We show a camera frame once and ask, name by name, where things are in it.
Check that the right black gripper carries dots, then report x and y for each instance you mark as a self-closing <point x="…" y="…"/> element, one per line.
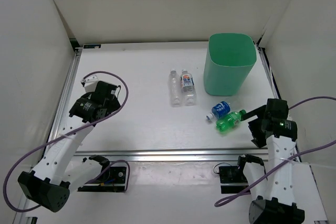
<point x="259" y="138"/>

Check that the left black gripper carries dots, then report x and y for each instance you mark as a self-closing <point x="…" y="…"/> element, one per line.
<point x="113" y="105"/>

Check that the green plastic bottle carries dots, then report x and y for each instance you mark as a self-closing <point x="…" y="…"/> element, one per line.
<point x="230" y="121"/>

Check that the blue labelled plastic bottle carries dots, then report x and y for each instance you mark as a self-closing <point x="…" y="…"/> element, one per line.
<point x="219" y="111"/>

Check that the clear bottle with orange label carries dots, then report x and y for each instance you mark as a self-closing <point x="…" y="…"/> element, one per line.
<point x="188" y="88"/>

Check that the clear unlabelled plastic bottle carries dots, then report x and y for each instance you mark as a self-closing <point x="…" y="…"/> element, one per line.
<point x="175" y="88"/>

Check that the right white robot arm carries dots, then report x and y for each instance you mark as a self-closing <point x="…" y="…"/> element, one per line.
<point x="271" y="184"/>

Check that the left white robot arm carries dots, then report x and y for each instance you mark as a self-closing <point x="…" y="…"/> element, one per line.
<point x="49" y="184"/>

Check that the green plastic bin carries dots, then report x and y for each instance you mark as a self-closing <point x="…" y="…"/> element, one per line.
<point x="229" y="59"/>

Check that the left camera black box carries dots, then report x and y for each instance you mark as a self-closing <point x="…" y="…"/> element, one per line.
<point x="104" y="91"/>

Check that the camera black box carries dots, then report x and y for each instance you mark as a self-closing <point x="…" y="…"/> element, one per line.
<point x="276" y="108"/>
<point x="104" y="91"/>

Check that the right camera black box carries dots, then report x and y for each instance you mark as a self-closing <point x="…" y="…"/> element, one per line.
<point x="276" y="108"/>

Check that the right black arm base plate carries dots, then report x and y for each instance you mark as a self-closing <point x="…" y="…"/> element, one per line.
<point x="231" y="179"/>

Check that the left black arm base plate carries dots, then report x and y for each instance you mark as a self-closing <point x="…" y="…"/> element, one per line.
<point x="115" y="183"/>

